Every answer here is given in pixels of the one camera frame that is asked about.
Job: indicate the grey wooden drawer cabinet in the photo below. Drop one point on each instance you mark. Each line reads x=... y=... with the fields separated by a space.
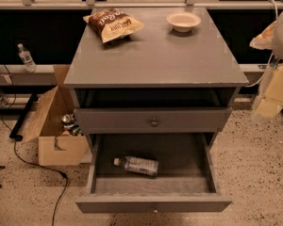
x=155 y=67

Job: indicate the round metal drawer knob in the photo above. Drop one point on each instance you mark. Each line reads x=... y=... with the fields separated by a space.
x=154 y=123

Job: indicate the black metal table leg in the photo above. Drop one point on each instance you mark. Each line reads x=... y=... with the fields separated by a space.
x=14 y=134

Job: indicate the clear water bottle on ledge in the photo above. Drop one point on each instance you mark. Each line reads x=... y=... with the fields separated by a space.
x=27 y=59

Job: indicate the white paper bowl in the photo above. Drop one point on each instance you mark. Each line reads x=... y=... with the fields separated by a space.
x=183 y=21

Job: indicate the open grey lower drawer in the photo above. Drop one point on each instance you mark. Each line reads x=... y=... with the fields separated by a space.
x=185 y=180

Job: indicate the brown chip bag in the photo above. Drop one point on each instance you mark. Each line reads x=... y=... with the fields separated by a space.
x=112 y=24

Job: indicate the clear blue plastic bottle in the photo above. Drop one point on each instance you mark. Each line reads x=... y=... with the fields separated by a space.
x=137 y=165

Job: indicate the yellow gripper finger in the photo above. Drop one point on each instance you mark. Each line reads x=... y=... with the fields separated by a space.
x=269 y=101
x=263 y=41

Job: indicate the closed grey upper drawer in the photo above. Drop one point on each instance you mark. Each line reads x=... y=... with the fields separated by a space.
x=137 y=120

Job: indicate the metal cans in box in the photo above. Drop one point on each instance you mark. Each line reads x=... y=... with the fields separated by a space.
x=70 y=126

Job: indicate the open cardboard box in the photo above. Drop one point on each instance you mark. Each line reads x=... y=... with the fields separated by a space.
x=55 y=146

